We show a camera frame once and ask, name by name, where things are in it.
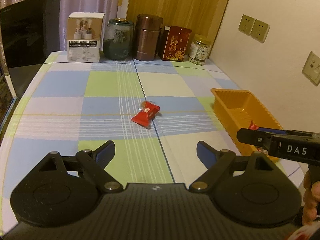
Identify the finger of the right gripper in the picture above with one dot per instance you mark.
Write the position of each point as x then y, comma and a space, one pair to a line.
257, 138
289, 132

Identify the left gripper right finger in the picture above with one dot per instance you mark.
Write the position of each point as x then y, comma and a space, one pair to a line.
218, 164

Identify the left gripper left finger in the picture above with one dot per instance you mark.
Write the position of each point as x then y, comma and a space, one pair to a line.
93, 163

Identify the red candy with gold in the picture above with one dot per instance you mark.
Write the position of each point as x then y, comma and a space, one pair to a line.
253, 126

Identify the red snack pouch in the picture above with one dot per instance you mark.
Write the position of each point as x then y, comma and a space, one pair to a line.
146, 114

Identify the person's right hand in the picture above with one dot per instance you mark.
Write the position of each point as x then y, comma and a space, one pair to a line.
310, 199

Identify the orange plastic tray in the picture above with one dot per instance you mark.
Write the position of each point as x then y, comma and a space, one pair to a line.
237, 109

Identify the checkered tablecloth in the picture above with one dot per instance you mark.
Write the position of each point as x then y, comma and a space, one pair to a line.
74, 106

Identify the clear jar yellow lid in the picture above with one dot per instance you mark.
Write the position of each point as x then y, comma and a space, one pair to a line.
199, 50

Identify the blue milk carton box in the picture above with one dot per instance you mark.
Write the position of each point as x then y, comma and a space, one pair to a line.
8, 99

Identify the green glass jar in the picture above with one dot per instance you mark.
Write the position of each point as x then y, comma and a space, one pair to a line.
117, 44

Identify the red gift box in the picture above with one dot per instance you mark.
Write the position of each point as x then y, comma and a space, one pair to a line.
174, 43

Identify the white product box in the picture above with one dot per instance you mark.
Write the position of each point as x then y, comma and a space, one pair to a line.
84, 36

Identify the wooden panel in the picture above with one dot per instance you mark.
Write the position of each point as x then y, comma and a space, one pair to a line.
203, 17

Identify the brown metal canister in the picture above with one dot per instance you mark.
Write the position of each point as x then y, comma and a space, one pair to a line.
146, 37

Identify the black chair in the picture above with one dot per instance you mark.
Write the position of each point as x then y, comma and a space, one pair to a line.
30, 31

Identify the wall socket plate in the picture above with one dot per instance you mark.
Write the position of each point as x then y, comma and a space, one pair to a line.
311, 68

